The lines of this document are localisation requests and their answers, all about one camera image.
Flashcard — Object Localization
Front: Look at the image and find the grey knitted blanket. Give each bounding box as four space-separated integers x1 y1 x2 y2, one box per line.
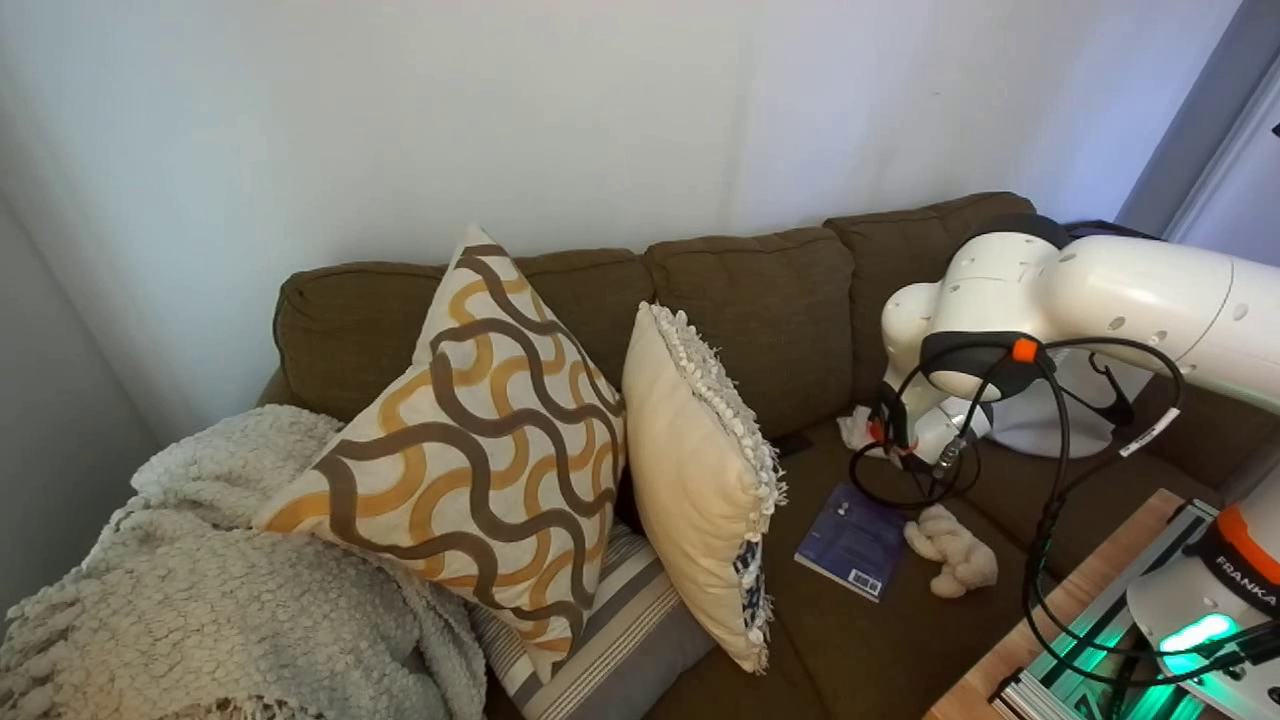
0 404 490 720

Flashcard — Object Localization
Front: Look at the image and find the striped grey cushion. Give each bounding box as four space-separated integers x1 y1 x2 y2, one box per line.
474 523 714 720

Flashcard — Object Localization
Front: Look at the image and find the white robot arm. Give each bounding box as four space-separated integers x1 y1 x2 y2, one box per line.
881 231 1280 463

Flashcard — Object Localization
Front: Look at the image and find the white plush toy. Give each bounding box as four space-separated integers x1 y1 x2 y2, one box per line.
905 504 1000 601

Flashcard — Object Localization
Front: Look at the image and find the brown wave patterned pillow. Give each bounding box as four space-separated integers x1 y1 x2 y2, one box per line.
258 229 623 679

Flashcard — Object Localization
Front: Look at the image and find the wooden table with rail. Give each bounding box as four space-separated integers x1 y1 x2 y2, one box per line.
925 493 1230 720

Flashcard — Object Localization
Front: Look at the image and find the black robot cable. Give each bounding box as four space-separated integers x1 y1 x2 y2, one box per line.
846 333 1280 690

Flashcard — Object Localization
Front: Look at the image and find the blue book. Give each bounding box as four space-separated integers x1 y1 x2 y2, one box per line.
797 483 905 601

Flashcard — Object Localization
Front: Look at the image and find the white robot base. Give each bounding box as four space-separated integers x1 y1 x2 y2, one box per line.
1129 473 1280 720

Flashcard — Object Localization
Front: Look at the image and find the blue white patterned pillow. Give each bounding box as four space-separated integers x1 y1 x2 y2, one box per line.
623 304 788 675

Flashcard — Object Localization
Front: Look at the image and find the brown fabric sofa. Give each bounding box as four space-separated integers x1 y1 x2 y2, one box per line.
265 193 1276 720

